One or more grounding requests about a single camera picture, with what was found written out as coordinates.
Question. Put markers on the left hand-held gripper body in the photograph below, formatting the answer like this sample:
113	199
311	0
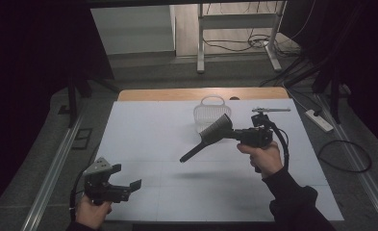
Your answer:
100	189

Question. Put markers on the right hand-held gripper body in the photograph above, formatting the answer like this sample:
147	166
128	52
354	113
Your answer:
257	136

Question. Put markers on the black kitchen knife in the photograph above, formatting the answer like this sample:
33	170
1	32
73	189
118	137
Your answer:
217	130

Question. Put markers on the white plastic basket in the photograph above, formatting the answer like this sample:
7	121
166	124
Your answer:
209	113

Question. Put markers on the person's right hand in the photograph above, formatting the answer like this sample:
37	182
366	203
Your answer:
266	159

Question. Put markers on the person's left hand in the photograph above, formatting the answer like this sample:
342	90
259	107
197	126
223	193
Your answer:
90	213

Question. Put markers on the white table mat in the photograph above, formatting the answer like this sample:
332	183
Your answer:
177	192

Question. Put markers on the white power strip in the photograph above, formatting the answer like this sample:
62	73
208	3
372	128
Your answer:
319	121

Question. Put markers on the black stand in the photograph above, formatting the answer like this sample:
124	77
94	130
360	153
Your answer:
335	96
71	102

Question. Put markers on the black rectangular floor frame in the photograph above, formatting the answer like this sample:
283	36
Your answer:
82	139

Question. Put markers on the aluminium floor rail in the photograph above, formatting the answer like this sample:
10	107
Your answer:
363	173
53	173

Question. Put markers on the white metal stand frame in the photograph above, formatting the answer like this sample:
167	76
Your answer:
238	21

